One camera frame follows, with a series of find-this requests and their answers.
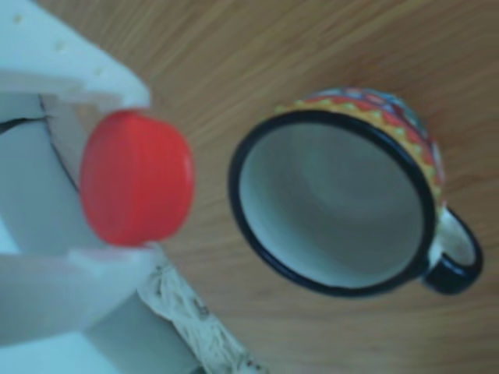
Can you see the beige sofa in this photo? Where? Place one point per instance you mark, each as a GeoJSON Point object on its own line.
{"type": "Point", "coordinates": [136, 343]}

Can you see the red bottle cap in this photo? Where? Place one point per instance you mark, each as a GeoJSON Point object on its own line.
{"type": "Point", "coordinates": [136, 175]}

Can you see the patterned enamel cup black rim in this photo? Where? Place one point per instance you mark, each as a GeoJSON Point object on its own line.
{"type": "Point", "coordinates": [331, 195]}

